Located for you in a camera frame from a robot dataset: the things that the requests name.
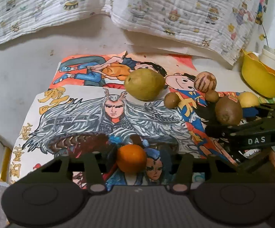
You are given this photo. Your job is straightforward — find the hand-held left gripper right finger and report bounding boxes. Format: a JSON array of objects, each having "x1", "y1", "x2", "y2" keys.
[{"x1": 168, "y1": 152, "x2": 237, "y2": 194}]

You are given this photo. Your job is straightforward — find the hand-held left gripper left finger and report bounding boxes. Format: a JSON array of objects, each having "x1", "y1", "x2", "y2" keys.
[{"x1": 34, "y1": 152, "x2": 119, "y2": 194}]

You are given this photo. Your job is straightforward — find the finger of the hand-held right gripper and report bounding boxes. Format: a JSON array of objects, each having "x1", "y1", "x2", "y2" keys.
[
  {"x1": 195, "y1": 103, "x2": 275, "y2": 124},
  {"x1": 205, "y1": 120, "x2": 275, "y2": 145}
]

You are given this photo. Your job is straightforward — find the large brown kiwi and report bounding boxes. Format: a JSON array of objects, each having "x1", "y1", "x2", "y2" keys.
[{"x1": 215, "y1": 95, "x2": 243, "y2": 126}]

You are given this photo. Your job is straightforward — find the yellow round fruit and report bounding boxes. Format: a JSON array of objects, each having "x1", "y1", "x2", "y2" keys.
[{"x1": 237, "y1": 92, "x2": 261, "y2": 108}]

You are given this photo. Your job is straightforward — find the small brown kiwi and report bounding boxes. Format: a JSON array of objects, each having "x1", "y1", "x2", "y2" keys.
[
  {"x1": 164, "y1": 93, "x2": 181, "y2": 108},
  {"x1": 205, "y1": 90, "x2": 220, "y2": 103}
]

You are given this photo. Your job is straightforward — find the orange mandarin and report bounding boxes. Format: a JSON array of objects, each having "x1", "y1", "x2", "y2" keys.
[{"x1": 116, "y1": 145, "x2": 147, "y2": 174}]

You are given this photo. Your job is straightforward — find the striped pepino melon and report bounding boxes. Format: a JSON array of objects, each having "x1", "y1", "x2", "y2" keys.
[{"x1": 194, "y1": 72, "x2": 217, "y2": 93}]

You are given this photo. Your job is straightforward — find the green-yellow pear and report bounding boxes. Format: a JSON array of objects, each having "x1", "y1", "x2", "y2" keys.
[{"x1": 124, "y1": 68, "x2": 165, "y2": 101}]

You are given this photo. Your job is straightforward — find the yellow plastic bowl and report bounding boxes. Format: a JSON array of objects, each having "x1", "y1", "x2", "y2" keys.
[{"x1": 240, "y1": 49, "x2": 275, "y2": 98}]

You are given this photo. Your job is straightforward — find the white jar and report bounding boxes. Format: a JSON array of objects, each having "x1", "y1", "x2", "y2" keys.
[{"x1": 259, "y1": 45, "x2": 275, "y2": 74}]

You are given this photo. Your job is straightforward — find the silver-haired figure drawing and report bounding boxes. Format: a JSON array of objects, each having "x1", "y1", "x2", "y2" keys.
[{"x1": 8, "y1": 84, "x2": 214, "y2": 190}]

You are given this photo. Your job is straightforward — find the pale yellow fruit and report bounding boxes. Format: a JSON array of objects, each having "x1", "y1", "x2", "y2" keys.
[{"x1": 247, "y1": 52, "x2": 260, "y2": 62}]

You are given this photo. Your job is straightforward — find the cartoon boys drawing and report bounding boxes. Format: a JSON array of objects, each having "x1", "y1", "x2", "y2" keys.
[{"x1": 48, "y1": 51, "x2": 206, "y2": 124}]

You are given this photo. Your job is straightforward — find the white printed blanket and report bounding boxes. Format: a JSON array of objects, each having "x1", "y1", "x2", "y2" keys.
[
  {"x1": 0, "y1": 0, "x2": 115, "y2": 47},
  {"x1": 101, "y1": 0, "x2": 259, "y2": 65}
]

